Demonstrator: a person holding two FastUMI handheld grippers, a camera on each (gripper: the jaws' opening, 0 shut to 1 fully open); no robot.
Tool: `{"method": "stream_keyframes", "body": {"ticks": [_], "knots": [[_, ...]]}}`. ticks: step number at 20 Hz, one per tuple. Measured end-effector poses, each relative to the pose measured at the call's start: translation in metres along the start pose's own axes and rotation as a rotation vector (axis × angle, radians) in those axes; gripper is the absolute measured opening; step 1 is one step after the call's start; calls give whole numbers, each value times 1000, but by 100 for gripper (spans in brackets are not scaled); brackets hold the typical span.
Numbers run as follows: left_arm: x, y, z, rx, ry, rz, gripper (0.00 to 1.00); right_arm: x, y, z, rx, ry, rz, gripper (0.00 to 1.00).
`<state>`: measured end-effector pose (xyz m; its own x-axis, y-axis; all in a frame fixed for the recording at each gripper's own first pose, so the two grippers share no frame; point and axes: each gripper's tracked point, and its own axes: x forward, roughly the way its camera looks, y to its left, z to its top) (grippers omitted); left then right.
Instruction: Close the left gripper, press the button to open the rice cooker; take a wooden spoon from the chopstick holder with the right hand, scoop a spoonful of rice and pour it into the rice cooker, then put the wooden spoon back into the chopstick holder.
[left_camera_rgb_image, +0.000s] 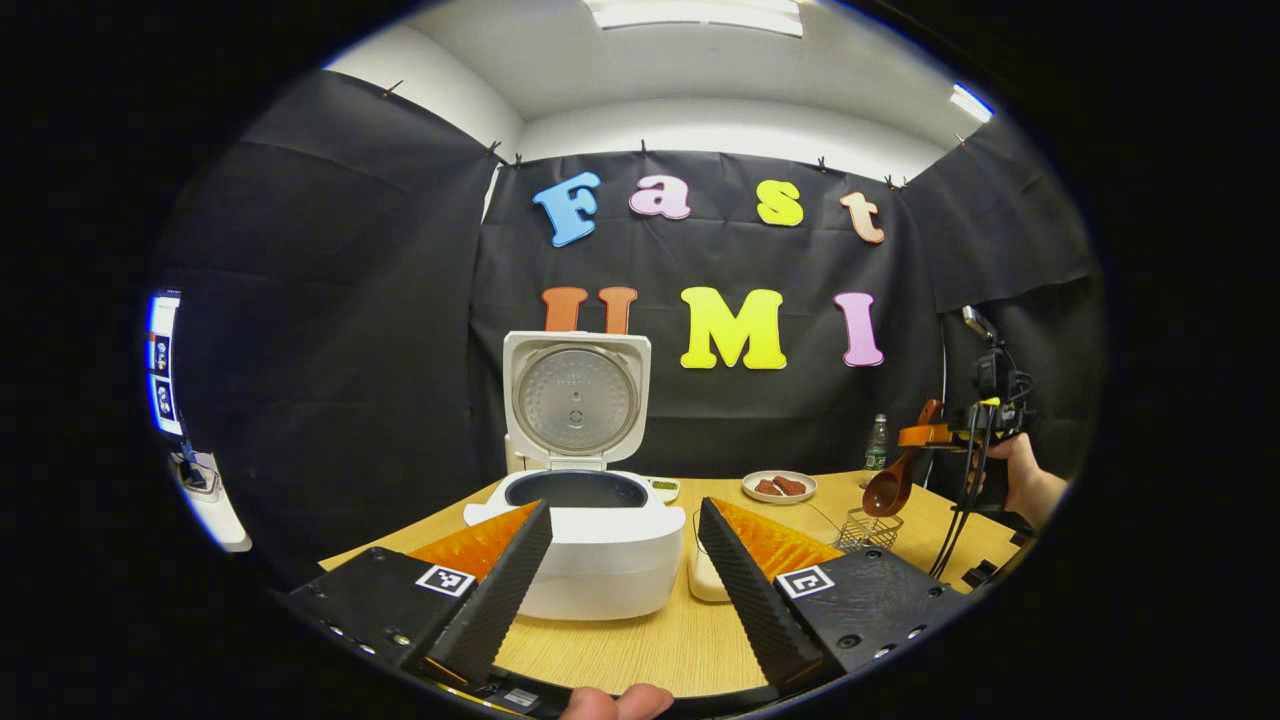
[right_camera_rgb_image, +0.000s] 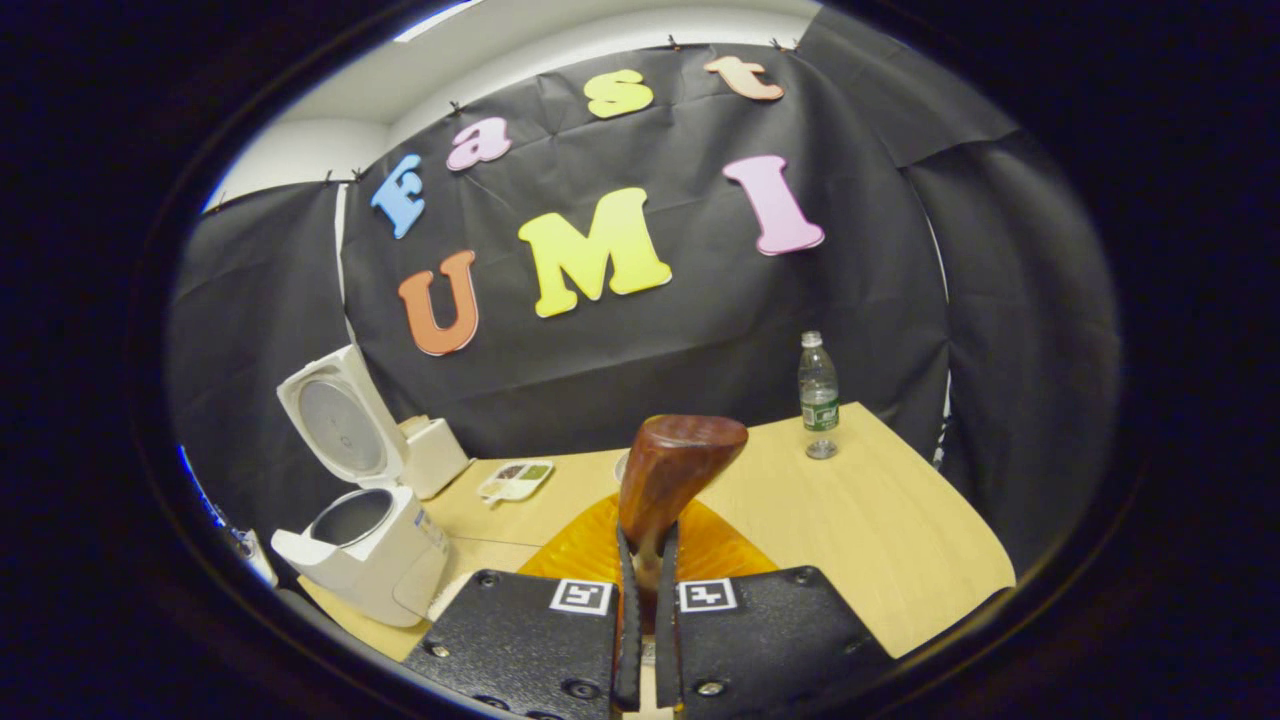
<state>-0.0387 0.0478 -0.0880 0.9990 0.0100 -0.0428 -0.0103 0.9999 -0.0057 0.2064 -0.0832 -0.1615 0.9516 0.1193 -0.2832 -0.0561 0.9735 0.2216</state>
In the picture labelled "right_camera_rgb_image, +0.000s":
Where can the white side table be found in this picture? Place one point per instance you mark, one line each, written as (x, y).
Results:
(255, 560)

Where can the white divided bean dish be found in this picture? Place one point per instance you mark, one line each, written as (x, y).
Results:
(515, 480)

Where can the clear plastic water bottle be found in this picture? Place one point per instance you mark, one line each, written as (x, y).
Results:
(818, 400)

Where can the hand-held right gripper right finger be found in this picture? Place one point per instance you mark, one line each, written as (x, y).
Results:
(770, 640)

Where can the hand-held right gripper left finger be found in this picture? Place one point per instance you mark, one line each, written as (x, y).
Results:
(540, 650)

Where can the brown wooden spoon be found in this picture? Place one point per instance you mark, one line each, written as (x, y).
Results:
(670, 460)

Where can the black backdrop cloth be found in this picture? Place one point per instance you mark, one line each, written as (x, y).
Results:
(700, 350)

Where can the white rice cooker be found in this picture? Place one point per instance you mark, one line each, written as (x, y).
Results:
(385, 570)

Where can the white toaster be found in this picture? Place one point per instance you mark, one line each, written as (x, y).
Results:
(435, 455)

